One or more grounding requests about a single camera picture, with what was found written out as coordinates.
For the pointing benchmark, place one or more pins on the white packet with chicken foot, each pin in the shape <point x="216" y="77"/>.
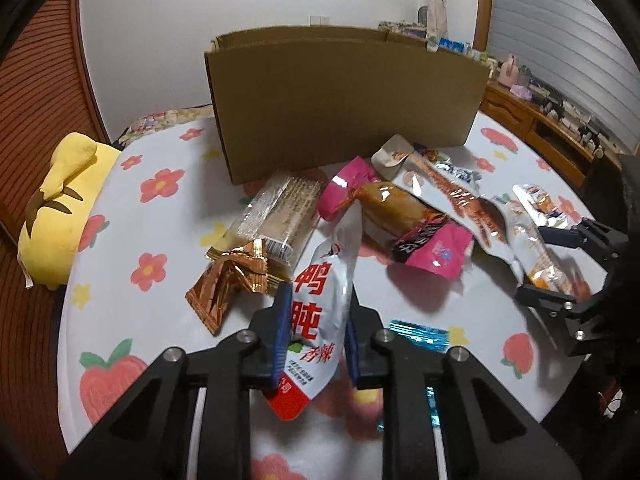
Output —
<point x="436" y="181"/>

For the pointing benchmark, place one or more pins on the brown cardboard box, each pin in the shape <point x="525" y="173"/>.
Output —
<point x="299" y="97"/>

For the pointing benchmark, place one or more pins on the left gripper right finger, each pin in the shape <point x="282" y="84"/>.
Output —
<point x="446" y="404"/>

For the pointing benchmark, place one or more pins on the pink packet with brown sausage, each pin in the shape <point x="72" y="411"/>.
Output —
<point x="408" y="231"/>

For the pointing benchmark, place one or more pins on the pink bottle on cabinet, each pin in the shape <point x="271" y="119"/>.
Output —
<point x="509" y="72"/>

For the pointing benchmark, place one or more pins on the yellow plush toy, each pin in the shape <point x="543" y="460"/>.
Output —
<point x="56" y="214"/>

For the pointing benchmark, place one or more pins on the small white snack packet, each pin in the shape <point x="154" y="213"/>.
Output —
<point x="543" y="210"/>

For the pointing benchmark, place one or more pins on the blue foil snack packet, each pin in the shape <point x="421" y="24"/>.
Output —
<point x="430" y="338"/>

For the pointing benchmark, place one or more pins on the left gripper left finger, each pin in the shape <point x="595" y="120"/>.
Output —
<point x="146" y="434"/>

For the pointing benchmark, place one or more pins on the white orange snack packet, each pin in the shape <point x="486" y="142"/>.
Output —
<point x="541" y="266"/>

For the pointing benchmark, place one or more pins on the gold brown foil snack packet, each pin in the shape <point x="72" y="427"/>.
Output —
<point x="241" y="269"/>

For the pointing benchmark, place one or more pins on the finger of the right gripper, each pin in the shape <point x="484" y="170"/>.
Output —
<point x="578" y="326"/>
<point x="604" y="245"/>

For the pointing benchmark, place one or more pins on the floral strawberry bed sheet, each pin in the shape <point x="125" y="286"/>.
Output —
<point x="167" y="199"/>

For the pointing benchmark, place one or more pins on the white red duck gizzard packet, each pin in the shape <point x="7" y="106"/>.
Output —
<point x="322" y="293"/>

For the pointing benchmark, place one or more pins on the wooden side cabinet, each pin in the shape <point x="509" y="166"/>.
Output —
<point x="584" y="171"/>

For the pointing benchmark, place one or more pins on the clear wrapped biscuit pack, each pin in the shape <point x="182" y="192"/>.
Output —
<point x="283" y="214"/>

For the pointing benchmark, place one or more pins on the window roller blind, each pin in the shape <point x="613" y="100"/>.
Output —
<point x="571" y="45"/>

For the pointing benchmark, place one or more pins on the white wall socket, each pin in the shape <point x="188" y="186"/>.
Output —
<point x="319" y="20"/>

